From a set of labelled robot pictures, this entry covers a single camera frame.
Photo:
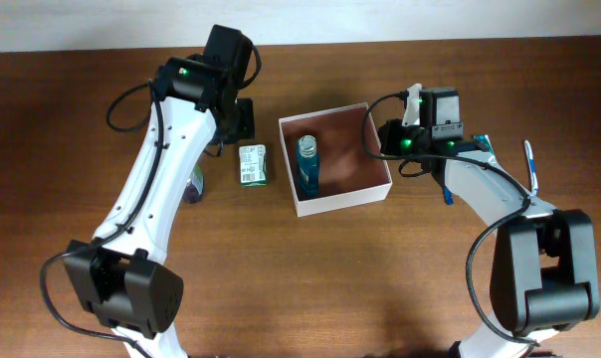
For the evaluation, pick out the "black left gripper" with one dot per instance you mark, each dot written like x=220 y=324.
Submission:
x=247 y=123

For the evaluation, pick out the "white cardboard box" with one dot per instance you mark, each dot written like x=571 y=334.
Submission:
x=348 y=176

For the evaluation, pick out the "blue mouthwash bottle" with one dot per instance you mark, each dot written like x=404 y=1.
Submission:
x=308 y=165

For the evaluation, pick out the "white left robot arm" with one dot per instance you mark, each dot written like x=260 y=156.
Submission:
x=120 y=276

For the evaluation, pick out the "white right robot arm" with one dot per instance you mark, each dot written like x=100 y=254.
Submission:
x=532 y=272

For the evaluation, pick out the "green toothpaste tube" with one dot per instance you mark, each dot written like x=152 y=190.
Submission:
x=484 y=142

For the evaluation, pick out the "blue disposable razor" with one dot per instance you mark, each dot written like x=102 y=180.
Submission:
x=448 y=196

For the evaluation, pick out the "green white soap box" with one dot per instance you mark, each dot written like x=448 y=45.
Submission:
x=253 y=165

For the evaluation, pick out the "blue white toothbrush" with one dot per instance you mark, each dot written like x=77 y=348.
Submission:
x=533 y=180

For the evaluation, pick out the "clear hand sanitizer bottle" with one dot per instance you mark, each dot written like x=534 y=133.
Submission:
x=195 y=185

